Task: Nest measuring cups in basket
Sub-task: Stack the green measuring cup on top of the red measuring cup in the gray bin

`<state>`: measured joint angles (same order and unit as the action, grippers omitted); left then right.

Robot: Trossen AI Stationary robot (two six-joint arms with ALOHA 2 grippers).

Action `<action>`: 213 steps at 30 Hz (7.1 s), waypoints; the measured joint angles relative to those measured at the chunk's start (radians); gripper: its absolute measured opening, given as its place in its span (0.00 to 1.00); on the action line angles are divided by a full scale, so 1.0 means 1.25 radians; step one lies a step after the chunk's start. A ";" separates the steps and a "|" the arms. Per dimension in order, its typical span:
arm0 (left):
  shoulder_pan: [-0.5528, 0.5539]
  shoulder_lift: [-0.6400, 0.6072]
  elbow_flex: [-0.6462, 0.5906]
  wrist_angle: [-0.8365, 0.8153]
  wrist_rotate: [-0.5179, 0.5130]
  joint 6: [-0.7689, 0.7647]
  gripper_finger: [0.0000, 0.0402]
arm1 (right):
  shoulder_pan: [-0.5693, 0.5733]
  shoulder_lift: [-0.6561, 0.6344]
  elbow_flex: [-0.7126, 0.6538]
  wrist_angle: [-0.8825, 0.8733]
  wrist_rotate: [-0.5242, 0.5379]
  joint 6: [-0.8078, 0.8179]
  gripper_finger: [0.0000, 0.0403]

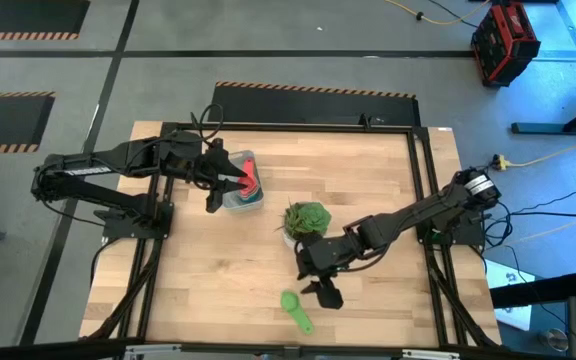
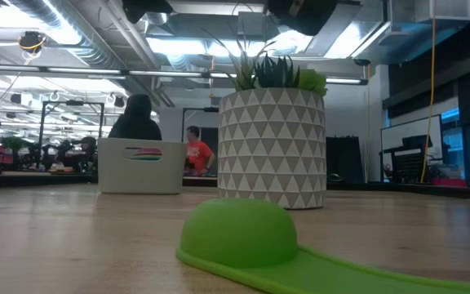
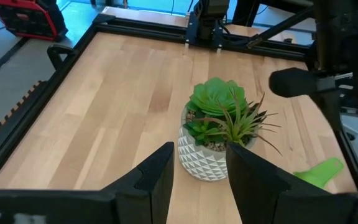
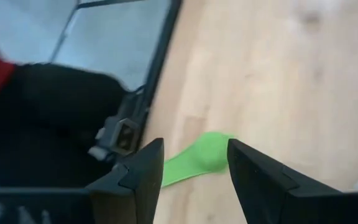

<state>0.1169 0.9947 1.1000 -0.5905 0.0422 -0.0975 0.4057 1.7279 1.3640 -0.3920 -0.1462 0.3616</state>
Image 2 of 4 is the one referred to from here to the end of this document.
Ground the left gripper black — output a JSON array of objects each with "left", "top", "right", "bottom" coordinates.
[{"left": 121, "top": 0, "right": 175, "bottom": 25}]

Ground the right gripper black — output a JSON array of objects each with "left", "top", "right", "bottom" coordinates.
[{"left": 267, "top": 0, "right": 339, "bottom": 37}]

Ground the green measuring cup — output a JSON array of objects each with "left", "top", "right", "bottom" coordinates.
[{"left": 175, "top": 198, "right": 470, "bottom": 294}]

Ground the light grey plastic basket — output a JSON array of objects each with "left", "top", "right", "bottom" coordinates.
[{"left": 96, "top": 136, "right": 188, "bottom": 195}]

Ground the person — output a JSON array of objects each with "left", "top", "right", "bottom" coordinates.
[
  {"left": 184, "top": 125, "right": 216, "bottom": 177},
  {"left": 108, "top": 93, "right": 163, "bottom": 141}
]

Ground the succulent in triangle-patterned pot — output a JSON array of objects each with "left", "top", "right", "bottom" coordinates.
[{"left": 200, "top": 22, "right": 329, "bottom": 211}]

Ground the white ceiling unit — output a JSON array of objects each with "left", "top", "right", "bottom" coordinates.
[{"left": 416, "top": 0, "right": 470, "bottom": 23}]

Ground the black standing panel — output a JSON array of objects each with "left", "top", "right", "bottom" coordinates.
[{"left": 326, "top": 136, "right": 365, "bottom": 185}]

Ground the black pegboard stand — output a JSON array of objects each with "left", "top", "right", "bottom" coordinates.
[{"left": 381, "top": 134, "right": 436, "bottom": 184}]

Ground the green background plant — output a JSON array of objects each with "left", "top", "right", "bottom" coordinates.
[{"left": 0, "top": 136, "right": 27, "bottom": 153}]

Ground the flat red tray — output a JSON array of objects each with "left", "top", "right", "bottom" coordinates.
[{"left": 429, "top": 177, "right": 468, "bottom": 188}]

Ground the black door frame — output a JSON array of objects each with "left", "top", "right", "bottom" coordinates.
[{"left": 181, "top": 106, "right": 219, "bottom": 144}]

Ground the ceiling cable reel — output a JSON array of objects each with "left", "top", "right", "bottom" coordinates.
[{"left": 17, "top": 30, "right": 48, "bottom": 54}]

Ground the black robot rig frame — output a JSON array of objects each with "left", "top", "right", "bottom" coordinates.
[{"left": 38, "top": 100, "right": 105, "bottom": 172}]

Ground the yellow hanging cable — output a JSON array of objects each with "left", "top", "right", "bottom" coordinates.
[{"left": 419, "top": 0, "right": 437, "bottom": 184}]

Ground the white board with black frame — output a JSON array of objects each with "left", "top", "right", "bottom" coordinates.
[{"left": 380, "top": 114, "right": 443, "bottom": 180}]

